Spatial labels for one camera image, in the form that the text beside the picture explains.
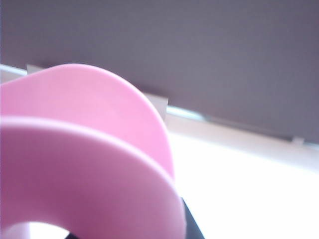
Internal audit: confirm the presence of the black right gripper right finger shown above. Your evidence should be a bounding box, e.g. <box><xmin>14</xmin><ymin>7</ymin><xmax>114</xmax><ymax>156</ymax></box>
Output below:
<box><xmin>181</xmin><ymin>196</ymin><xmax>206</xmax><ymax>239</ymax></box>

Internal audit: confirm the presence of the grey fabric desk partition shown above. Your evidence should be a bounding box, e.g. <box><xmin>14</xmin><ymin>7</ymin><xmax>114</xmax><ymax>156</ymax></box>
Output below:
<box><xmin>0</xmin><ymin>0</ymin><xmax>319</xmax><ymax>145</ymax></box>

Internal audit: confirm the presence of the pink plastic watering can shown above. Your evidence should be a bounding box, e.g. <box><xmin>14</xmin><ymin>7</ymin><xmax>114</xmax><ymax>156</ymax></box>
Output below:
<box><xmin>0</xmin><ymin>63</ymin><xmax>186</xmax><ymax>239</ymax></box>

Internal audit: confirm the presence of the white partition bracket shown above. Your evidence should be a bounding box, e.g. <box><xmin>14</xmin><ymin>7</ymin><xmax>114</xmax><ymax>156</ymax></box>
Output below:
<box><xmin>149</xmin><ymin>94</ymin><xmax>169</xmax><ymax>120</ymax></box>
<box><xmin>26</xmin><ymin>63</ymin><xmax>43</xmax><ymax>75</ymax></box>

